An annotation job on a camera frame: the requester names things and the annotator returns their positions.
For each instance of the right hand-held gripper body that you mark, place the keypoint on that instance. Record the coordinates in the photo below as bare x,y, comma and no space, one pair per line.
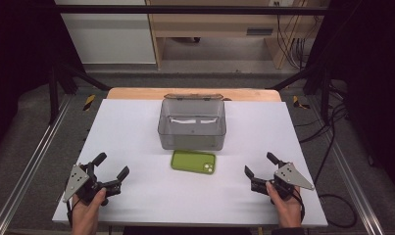
289,176

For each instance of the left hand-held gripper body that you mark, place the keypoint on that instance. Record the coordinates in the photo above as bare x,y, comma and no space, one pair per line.
77,181

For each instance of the green phone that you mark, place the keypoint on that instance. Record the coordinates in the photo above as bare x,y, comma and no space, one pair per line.
191,161

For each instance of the grey transparent storage box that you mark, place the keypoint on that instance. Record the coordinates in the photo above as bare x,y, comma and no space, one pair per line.
191,135

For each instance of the person's left hand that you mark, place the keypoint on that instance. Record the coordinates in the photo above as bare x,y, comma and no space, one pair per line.
85,213

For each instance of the person's right hand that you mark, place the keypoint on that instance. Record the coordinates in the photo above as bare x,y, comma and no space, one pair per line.
288,212

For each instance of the white table board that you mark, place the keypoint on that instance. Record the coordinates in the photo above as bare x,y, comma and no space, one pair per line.
146,196

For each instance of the black metal stand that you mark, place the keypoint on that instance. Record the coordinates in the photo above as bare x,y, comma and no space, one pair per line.
325,94
54,94

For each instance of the white cabinet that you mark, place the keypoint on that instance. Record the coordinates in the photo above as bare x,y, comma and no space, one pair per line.
110,36

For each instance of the dark curtain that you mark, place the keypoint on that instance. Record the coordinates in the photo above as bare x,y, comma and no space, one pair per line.
18,65
374,81

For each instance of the wooden desk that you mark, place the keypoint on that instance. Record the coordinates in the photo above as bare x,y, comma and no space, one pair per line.
211,24

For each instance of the aluminium rail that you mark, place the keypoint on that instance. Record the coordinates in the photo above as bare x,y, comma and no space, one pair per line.
28,166
352,182

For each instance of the black horizontal frame bar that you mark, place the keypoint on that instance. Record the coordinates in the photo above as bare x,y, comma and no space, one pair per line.
185,9

